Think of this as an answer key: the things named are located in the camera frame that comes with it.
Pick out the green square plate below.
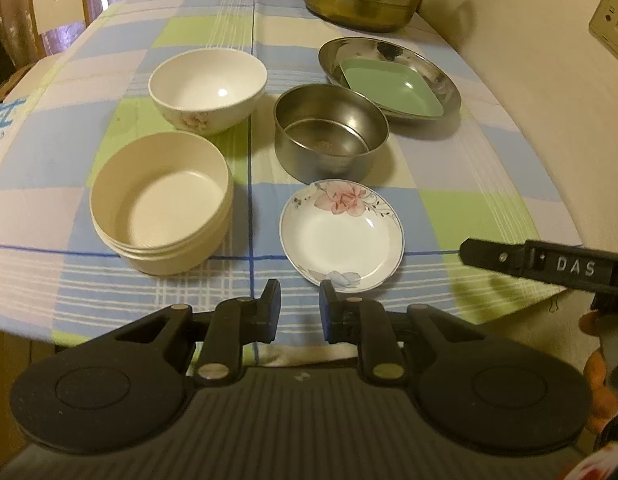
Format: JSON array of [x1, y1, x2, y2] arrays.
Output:
[[338, 58, 446, 116]]

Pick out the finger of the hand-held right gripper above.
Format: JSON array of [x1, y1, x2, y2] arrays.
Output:
[[459, 237, 529, 277]]

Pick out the checked tablecloth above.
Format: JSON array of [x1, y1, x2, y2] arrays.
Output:
[[0, 0, 583, 362]]

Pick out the white wooden chair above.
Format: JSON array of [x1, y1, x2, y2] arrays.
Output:
[[0, 0, 92, 101]]

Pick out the cream ridged round bowl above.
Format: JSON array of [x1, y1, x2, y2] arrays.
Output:
[[89, 132, 235, 277]]

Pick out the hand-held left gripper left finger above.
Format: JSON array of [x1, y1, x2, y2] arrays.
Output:
[[111, 279, 282, 386]]

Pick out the stainless steel bowl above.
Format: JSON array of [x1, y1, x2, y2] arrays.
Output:
[[273, 84, 390, 186]]

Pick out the small floral white plate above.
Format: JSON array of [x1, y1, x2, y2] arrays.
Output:
[[279, 178, 406, 294]]

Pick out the white floral bowl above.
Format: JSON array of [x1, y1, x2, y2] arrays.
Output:
[[148, 48, 268, 136]]

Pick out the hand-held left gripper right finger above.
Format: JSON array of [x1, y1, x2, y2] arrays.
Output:
[[320, 280, 482, 381]]

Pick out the person's right hand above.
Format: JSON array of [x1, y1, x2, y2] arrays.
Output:
[[578, 311, 618, 436]]

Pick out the round stainless steel plate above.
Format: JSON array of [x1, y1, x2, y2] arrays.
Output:
[[317, 37, 463, 126]]

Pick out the blue white grid cloth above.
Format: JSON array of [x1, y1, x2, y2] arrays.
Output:
[[0, 97, 30, 162]]

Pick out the beige wall socket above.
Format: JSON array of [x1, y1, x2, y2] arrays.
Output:
[[588, 0, 618, 64]]

